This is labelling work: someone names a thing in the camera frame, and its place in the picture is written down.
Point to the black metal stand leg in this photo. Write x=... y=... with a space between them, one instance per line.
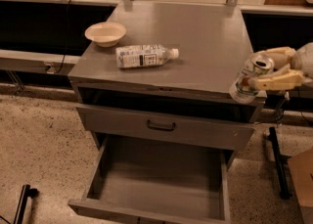
x=284 y=188

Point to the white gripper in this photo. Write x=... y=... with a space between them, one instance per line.
x=303 y=60

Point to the white green 7up can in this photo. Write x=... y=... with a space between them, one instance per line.
x=257 y=64

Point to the clear plastic water bottle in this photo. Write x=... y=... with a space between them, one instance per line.
x=152 y=55

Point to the black bar lower left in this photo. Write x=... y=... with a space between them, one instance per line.
x=27 y=193

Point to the white paper bowl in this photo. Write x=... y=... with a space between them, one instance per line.
x=105 y=34

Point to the brown cardboard box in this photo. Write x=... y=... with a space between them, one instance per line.
x=301 y=168

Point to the closed grey top drawer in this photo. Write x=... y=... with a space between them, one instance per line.
x=218 y=134

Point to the open grey middle drawer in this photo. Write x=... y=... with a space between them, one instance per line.
x=138 y=181

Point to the black drawer handle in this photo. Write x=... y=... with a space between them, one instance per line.
x=161 y=127

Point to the grey drawer cabinet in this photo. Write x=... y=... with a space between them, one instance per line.
x=212 y=42

